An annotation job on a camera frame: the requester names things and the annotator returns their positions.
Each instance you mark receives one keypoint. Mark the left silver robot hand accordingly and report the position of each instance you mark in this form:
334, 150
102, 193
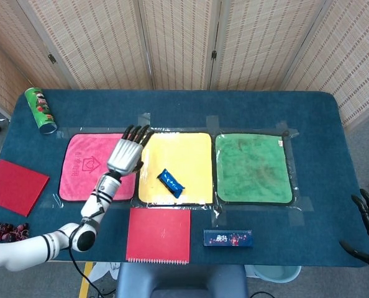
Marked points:
125, 155

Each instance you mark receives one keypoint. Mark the small blue wipes packet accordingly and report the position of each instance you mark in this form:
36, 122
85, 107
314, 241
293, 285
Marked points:
170, 183

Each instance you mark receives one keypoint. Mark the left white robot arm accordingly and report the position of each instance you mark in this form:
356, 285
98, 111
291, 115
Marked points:
16, 251

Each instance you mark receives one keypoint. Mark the pink cloth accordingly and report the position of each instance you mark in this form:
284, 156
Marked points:
79, 149

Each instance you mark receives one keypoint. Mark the yellow cloth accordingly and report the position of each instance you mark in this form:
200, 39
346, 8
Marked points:
190, 155

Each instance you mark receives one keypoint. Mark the green cloth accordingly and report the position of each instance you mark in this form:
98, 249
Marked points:
253, 167

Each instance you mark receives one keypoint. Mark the red spiral notebook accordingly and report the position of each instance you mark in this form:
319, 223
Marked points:
158, 236

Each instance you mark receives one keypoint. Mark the green chips can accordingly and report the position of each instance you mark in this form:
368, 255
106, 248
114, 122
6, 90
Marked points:
41, 110

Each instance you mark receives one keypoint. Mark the light blue bucket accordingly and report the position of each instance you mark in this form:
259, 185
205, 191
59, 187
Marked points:
276, 273

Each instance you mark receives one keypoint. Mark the red square flat book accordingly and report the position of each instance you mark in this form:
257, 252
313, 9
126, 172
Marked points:
15, 186

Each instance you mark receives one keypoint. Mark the white bag on floor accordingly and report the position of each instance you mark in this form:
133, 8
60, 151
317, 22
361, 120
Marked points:
107, 270

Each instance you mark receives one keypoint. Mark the woven folding screen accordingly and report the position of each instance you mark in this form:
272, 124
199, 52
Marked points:
178, 40

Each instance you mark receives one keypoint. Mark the dark blue printed pencil box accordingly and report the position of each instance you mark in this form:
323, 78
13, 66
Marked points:
228, 238

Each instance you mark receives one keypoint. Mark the grey blue chair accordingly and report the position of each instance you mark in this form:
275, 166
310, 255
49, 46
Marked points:
178, 279

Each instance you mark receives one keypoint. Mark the dark red grape bunch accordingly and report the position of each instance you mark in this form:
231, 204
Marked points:
4, 231

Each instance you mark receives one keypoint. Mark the blue table cover cloth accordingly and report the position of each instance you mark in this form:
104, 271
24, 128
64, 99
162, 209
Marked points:
265, 108

